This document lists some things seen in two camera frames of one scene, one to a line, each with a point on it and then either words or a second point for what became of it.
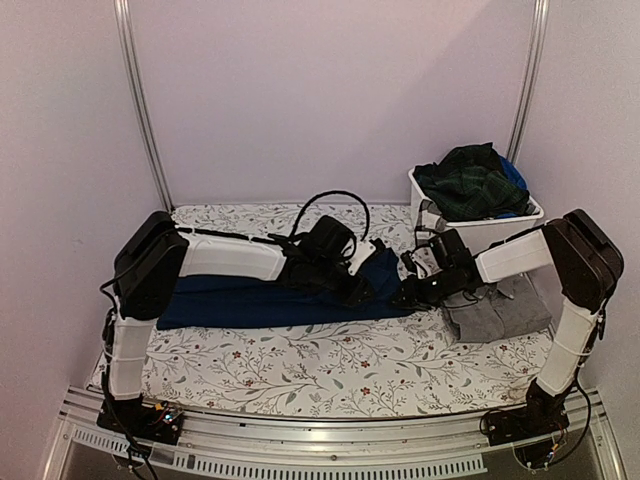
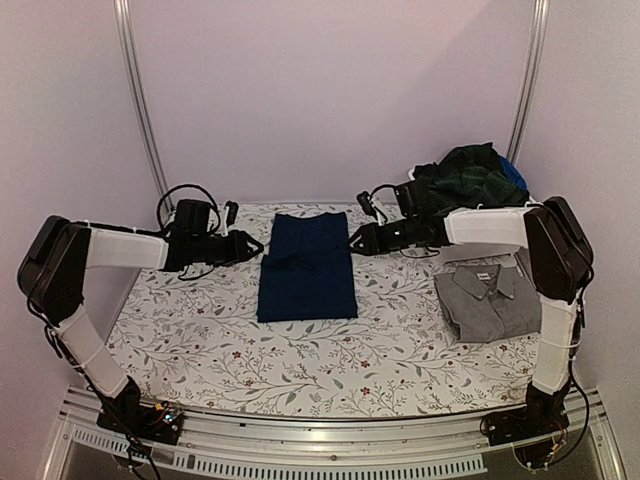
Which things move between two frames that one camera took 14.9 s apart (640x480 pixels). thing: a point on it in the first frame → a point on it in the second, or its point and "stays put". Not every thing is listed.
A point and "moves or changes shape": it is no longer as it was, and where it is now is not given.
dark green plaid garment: [470, 182] stays put
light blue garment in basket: [513, 174] stays put
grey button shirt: [496, 312] stays put
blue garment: [198, 301] moves or changes shape
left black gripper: [354, 296] → [240, 248]
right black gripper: [414, 295] → [372, 240]
